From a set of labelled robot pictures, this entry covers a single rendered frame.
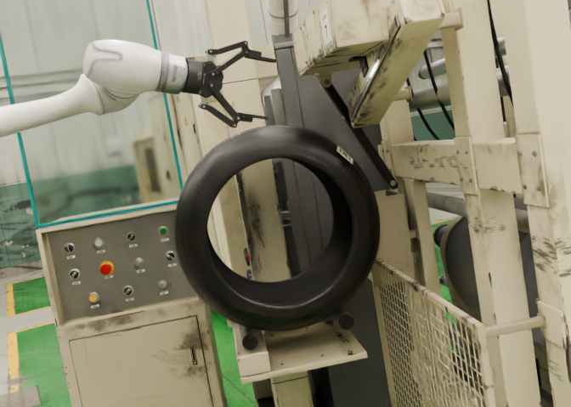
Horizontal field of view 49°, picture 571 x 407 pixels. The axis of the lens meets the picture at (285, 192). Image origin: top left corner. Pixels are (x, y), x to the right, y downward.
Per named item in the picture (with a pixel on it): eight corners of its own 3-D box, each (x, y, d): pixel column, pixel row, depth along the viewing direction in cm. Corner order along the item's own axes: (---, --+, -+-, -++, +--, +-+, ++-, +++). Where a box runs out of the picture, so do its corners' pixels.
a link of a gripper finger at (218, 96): (212, 81, 141) (207, 85, 141) (242, 118, 146) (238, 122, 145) (207, 81, 145) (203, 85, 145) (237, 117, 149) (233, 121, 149)
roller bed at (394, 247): (360, 275, 229) (347, 196, 227) (398, 268, 231) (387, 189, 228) (374, 287, 210) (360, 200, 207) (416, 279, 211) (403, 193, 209)
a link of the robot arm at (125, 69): (164, 40, 134) (150, 58, 146) (89, 25, 128) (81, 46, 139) (161, 88, 133) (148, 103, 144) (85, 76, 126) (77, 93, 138)
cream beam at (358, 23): (296, 77, 207) (290, 33, 206) (370, 66, 210) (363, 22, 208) (334, 48, 147) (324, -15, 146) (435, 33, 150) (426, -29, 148)
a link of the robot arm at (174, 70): (164, 49, 133) (191, 54, 136) (155, 51, 142) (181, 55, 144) (159, 92, 134) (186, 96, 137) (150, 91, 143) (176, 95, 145)
